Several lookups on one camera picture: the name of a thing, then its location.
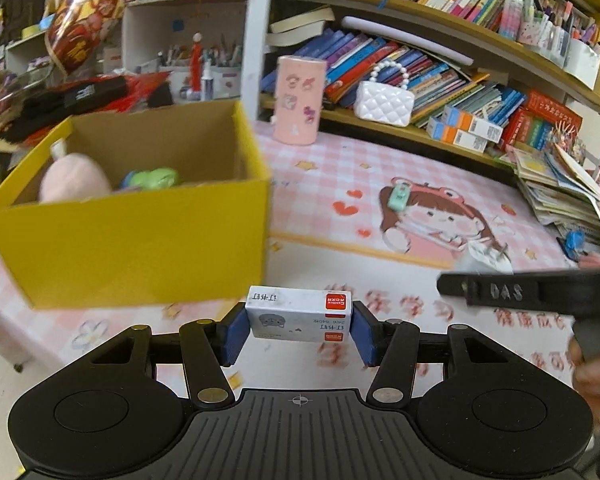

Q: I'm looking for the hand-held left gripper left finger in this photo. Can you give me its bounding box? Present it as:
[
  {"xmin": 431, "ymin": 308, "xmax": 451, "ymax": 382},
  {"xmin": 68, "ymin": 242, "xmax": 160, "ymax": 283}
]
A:
[{"xmin": 87, "ymin": 302, "xmax": 253, "ymax": 408}]

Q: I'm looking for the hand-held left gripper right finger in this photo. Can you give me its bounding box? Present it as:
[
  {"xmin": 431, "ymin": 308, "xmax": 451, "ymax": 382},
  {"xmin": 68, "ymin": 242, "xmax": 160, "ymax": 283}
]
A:
[{"xmin": 350, "ymin": 301, "xmax": 511, "ymax": 407}]

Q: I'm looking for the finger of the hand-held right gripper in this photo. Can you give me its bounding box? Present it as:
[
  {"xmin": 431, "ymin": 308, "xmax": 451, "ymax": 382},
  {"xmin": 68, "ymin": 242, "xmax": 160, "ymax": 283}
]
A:
[{"xmin": 437, "ymin": 270, "xmax": 542, "ymax": 308}]

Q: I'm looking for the small white staple box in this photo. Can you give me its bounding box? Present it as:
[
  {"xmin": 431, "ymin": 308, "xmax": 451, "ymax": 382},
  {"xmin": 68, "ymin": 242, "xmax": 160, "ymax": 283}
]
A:
[{"xmin": 245, "ymin": 285, "xmax": 355, "ymax": 343}]

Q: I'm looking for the yellow cardboard box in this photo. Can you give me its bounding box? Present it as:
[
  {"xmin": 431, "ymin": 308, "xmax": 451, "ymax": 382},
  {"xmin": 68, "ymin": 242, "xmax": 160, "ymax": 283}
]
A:
[{"xmin": 0, "ymin": 100, "xmax": 273, "ymax": 311}]

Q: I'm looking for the blue green ball toy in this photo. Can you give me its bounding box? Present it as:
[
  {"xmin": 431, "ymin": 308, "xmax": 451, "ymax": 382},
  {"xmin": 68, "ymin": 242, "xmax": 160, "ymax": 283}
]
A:
[{"xmin": 120, "ymin": 167, "xmax": 181, "ymax": 192}]

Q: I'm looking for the pink plush toy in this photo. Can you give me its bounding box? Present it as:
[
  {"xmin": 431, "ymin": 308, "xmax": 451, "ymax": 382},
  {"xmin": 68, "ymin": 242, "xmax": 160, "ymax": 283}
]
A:
[{"xmin": 39, "ymin": 140, "xmax": 113, "ymax": 204}]

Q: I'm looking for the person's right hand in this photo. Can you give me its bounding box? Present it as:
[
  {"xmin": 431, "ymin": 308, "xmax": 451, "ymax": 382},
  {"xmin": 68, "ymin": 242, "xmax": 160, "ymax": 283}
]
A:
[{"xmin": 570, "ymin": 337, "xmax": 600, "ymax": 428}]

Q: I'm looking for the small blue toy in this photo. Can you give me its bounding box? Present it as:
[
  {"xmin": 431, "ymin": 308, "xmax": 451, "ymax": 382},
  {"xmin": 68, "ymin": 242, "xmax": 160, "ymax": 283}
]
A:
[{"xmin": 562, "ymin": 230, "xmax": 586, "ymax": 261}]

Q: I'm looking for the stack of magazines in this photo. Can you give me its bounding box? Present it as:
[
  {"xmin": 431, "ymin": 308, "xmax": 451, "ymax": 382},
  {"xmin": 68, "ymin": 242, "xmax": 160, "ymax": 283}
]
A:
[{"xmin": 500, "ymin": 142, "xmax": 600, "ymax": 251}]

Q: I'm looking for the small teal clip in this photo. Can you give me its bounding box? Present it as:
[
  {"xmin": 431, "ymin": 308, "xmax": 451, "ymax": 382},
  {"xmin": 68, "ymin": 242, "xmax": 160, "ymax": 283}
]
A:
[{"xmin": 387, "ymin": 183, "xmax": 412, "ymax": 209}]

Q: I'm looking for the orange white carton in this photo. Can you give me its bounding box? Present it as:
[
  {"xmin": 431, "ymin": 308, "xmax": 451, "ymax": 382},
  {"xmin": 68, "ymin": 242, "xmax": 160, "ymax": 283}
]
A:
[
  {"xmin": 426, "ymin": 117, "xmax": 488, "ymax": 153},
  {"xmin": 442, "ymin": 105, "xmax": 503, "ymax": 141}
]

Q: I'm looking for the pink checkered printed tablecloth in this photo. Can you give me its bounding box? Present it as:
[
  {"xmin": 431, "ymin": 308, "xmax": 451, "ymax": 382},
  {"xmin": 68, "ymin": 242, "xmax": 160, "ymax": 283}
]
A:
[{"xmin": 0, "ymin": 120, "xmax": 600, "ymax": 411}]

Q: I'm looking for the red book set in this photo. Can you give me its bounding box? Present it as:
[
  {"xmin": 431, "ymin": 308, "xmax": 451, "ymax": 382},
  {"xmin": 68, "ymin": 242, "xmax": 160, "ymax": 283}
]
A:
[{"xmin": 505, "ymin": 90, "xmax": 583, "ymax": 151}]

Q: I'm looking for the wooden bookshelf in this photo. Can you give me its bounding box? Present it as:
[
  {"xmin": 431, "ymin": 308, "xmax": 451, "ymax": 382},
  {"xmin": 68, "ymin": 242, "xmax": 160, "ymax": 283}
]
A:
[{"xmin": 260, "ymin": 0, "xmax": 600, "ymax": 171}]

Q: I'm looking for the white pen organizer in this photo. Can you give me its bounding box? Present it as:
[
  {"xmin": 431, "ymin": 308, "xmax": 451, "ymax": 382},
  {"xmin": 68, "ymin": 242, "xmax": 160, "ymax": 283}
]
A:
[{"xmin": 517, "ymin": 0, "xmax": 600, "ymax": 86}]

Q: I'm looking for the pink cylinder container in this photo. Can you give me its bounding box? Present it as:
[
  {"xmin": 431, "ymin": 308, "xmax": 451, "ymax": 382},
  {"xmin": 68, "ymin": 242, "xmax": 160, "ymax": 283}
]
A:
[{"xmin": 272, "ymin": 55, "xmax": 327, "ymax": 146}]

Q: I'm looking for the pen holder with pens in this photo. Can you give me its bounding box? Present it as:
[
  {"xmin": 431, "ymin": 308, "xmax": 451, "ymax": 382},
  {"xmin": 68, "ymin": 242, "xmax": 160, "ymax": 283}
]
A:
[{"xmin": 157, "ymin": 42, "xmax": 243, "ymax": 98}]

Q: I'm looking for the white rolled paper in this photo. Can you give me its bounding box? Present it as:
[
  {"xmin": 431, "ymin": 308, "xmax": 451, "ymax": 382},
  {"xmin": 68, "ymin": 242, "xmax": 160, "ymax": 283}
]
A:
[{"xmin": 341, "ymin": 16, "xmax": 476, "ymax": 66}]

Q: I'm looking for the red white figurine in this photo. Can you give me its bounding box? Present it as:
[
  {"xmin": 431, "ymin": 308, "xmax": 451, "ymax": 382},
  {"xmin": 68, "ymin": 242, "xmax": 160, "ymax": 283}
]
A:
[{"xmin": 190, "ymin": 32, "xmax": 203, "ymax": 96}]

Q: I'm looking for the black long pouch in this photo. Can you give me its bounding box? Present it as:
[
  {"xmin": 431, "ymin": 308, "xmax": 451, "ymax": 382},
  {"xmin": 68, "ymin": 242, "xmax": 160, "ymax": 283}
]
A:
[{"xmin": 25, "ymin": 77, "xmax": 131, "ymax": 116}]

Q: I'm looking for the stack of worn books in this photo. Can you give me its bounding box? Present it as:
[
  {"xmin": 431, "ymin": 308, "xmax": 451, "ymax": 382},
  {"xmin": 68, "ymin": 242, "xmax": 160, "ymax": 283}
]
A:
[{"xmin": 267, "ymin": 5, "xmax": 336, "ymax": 46}]

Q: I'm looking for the white shelf unit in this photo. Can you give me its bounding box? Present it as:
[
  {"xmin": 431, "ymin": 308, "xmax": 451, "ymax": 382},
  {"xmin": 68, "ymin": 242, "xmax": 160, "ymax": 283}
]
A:
[{"xmin": 5, "ymin": 0, "xmax": 251, "ymax": 106}]

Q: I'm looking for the red gold foil balloon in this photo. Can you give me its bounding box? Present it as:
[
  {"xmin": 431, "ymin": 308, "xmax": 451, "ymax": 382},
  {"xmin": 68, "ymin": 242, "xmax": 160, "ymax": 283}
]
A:
[{"xmin": 45, "ymin": 0, "xmax": 126, "ymax": 76}]

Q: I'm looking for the white quilted pearl-handle handbag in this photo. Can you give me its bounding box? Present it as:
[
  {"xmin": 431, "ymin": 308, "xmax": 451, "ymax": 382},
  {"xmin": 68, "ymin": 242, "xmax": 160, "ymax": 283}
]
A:
[{"xmin": 355, "ymin": 59, "xmax": 415, "ymax": 128}]

